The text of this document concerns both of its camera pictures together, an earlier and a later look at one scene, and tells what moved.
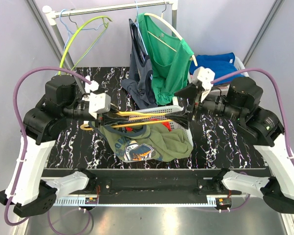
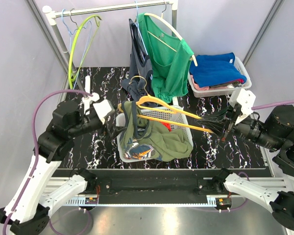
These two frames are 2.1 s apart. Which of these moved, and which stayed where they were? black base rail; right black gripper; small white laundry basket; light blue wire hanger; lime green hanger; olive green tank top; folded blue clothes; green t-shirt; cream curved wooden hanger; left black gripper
Moved: olive green tank top; lime green hanger; light blue wire hanger; right black gripper; left black gripper
Stayed: cream curved wooden hanger; black base rail; folded blue clothes; small white laundry basket; green t-shirt
